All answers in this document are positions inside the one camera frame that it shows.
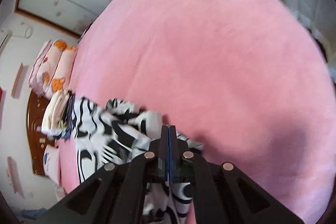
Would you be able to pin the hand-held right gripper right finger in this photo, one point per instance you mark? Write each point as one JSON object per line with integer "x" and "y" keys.
{"x": 172, "y": 140}

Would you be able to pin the red wall plaque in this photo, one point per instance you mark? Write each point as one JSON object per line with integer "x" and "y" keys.
{"x": 2, "y": 98}

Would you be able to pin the pink bed blanket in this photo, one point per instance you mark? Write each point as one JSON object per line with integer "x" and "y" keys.
{"x": 210, "y": 56}

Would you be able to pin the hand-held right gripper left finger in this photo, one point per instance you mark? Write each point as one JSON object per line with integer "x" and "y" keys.
{"x": 164, "y": 140}

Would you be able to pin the blue folded garment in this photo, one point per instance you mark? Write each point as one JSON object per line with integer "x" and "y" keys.
{"x": 68, "y": 108}

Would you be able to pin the white air conditioner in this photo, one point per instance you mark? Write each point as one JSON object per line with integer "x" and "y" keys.
{"x": 5, "y": 40}

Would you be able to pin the wooden headboard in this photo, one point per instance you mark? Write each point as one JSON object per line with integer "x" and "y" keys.
{"x": 35, "y": 134}

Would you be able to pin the pink wall shelf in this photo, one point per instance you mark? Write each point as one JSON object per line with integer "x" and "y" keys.
{"x": 19, "y": 79}
{"x": 15, "y": 176}

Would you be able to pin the pink bear print quilt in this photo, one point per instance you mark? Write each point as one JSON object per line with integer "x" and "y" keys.
{"x": 57, "y": 69}

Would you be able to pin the white folded garment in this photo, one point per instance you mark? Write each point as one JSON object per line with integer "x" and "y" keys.
{"x": 52, "y": 113}

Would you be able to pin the small white printed pillow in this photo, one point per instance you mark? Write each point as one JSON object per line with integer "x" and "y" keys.
{"x": 52, "y": 163}

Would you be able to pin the black and white printed jacket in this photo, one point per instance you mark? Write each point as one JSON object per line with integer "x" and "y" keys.
{"x": 105, "y": 129}

